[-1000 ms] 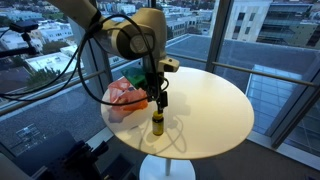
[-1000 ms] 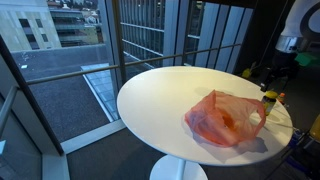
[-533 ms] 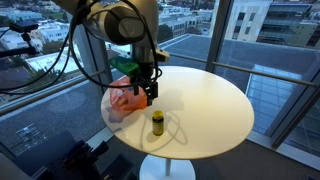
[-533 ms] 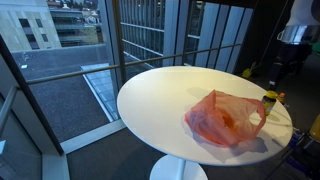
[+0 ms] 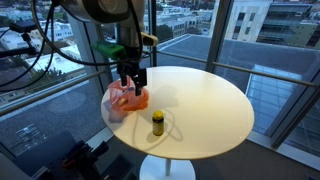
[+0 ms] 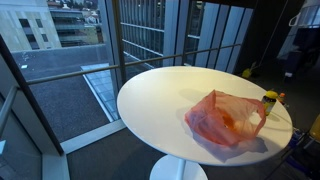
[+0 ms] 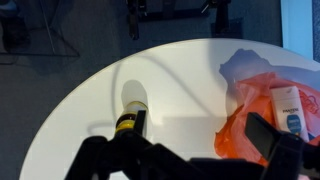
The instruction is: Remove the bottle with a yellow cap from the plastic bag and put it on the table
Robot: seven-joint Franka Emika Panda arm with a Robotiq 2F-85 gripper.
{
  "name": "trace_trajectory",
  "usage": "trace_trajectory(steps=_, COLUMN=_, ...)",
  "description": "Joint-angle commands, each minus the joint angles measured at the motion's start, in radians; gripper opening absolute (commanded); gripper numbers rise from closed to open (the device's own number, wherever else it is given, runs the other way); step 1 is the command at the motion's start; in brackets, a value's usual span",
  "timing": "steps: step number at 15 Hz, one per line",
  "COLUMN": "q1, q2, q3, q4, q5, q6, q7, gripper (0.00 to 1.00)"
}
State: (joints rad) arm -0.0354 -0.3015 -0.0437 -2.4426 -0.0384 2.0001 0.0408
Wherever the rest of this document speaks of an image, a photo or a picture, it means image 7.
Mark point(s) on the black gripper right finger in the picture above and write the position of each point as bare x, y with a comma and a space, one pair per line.
286, 153

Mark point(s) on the white window sill frame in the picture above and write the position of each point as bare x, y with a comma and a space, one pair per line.
296, 26

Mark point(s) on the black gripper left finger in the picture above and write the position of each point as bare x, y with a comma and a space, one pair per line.
96, 156

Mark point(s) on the black stand with thin legs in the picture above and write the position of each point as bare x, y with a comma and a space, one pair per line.
15, 33

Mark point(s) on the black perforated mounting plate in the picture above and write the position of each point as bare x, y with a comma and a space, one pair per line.
176, 14

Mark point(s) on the dark bottle with yellow cap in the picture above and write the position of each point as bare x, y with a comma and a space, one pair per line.
126, 121

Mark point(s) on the white Pantene shampoo bottle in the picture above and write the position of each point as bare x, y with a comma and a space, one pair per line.
288, 103

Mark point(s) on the orange translucent plastic bag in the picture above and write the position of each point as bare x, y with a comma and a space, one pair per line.
253, 100

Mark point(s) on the blue white printed packet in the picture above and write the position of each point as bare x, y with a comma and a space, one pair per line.
312, 136

